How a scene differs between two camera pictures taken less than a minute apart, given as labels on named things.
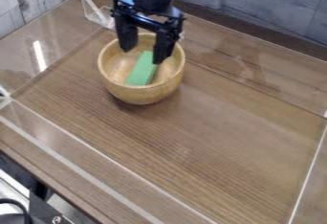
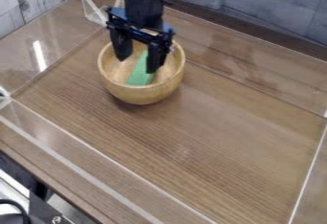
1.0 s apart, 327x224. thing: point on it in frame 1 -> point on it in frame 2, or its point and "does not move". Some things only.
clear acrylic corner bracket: (100, 15) does not move
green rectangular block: (143, 70) does not move
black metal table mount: (42, 212) does not move
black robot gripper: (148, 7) -> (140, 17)
